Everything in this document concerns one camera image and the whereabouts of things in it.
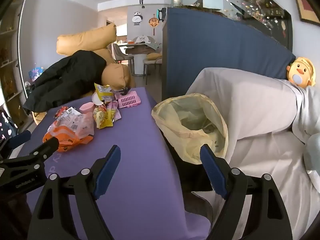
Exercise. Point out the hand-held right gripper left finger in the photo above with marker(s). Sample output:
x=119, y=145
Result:
x=107, y=171

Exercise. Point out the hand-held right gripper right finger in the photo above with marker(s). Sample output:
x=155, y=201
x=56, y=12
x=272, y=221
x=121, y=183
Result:
x=212, y=172

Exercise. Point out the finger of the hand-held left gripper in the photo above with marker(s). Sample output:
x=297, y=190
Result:
x=21, y=137
x=48, y=145

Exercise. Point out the black waste bin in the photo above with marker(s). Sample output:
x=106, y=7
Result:
x=190, y=175

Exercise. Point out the clear wrapper with white label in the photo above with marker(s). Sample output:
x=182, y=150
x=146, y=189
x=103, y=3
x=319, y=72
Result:
x=80, y=125

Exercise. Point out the pale yellow plastic bin bag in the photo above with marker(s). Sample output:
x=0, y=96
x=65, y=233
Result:
x=175, y=135

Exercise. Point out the yellow snack packet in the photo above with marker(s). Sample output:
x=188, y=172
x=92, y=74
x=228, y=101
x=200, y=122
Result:
x=103, y=92
x=102, y=116

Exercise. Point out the white round cup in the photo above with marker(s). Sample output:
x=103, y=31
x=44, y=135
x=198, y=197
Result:
x=97, y=98

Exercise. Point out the dark polka dot cloth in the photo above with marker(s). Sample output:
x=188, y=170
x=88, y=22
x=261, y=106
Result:
x=6, y=127

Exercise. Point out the small pink container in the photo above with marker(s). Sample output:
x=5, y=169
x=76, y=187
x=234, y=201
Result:
x=86, y=108

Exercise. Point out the white shelf cabinet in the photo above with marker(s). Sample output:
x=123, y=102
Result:
x=10, y=80

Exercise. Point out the colourful toy bag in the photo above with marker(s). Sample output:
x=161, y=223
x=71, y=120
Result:
x=36, y=73

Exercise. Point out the black jacket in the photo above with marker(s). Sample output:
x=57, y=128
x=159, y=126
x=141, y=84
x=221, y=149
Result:
x=65, y=80

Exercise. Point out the pink plastic basket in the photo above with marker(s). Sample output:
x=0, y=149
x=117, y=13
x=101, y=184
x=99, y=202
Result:
x=128, y=100

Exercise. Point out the small black object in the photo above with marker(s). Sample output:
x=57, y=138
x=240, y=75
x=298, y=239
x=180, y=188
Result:
x=122, y=90

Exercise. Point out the plump tan cushion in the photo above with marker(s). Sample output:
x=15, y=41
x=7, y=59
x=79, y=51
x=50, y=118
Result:
x=116, y=76

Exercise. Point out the long tan cushion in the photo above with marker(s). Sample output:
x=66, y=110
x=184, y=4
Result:
x=85, y=38

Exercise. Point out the dark brown cabinet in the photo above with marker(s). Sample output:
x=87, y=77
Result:
x=165, y=67

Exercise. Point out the grey dining chair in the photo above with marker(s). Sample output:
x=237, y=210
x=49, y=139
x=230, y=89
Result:
x=121, y=53

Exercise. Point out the chair with yellow cushion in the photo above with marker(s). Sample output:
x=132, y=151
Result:
x=153, y=61

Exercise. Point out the dining table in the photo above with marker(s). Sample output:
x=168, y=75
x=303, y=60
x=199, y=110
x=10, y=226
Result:
x=138, y=55

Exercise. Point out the yellow duck plush toy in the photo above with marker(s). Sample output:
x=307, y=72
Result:
x=298, y=70

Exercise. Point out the white mesh food cover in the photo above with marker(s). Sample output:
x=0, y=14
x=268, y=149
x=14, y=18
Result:
x=143, y=39

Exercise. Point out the glass fish tank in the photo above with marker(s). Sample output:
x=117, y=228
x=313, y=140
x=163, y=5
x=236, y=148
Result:
x=250, y=7

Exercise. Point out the black track spotlight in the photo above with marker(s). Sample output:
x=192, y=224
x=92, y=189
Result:
x=141, y=1

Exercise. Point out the panda wall clock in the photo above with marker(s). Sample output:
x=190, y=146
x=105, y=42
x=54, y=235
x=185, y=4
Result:
x=137, y=18

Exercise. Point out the round hanging wall ornament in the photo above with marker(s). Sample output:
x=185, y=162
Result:
x=153, y=23

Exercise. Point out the framed wall picture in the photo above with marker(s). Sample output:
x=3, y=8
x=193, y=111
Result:
x=310, y=5

